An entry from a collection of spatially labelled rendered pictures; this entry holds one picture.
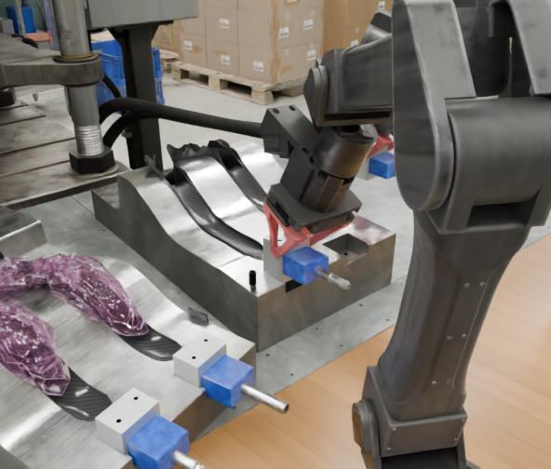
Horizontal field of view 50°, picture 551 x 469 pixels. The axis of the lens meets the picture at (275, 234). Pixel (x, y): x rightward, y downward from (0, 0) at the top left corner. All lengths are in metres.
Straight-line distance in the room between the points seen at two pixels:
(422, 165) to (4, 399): 0.49
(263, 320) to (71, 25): 0.79
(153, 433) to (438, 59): 0.42
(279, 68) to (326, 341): 4.04
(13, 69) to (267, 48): 3.50
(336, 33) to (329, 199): 4.82
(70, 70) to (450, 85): 1.05
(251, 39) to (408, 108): 4.46
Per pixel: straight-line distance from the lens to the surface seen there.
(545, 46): 0.39
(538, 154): 0.35
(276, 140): 0.70
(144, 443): 0.59
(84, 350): 0.71
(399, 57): 0.37
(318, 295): 0.81
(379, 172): 0.98
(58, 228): 1.14
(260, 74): 4.80
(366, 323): 0.84
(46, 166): 1.50
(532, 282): 1.00
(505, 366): 0.82
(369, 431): 0.52
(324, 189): 0.65
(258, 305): 0.73
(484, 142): 0.34
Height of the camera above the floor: 1.30
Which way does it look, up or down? 28 degrees down
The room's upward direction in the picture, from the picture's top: straight up
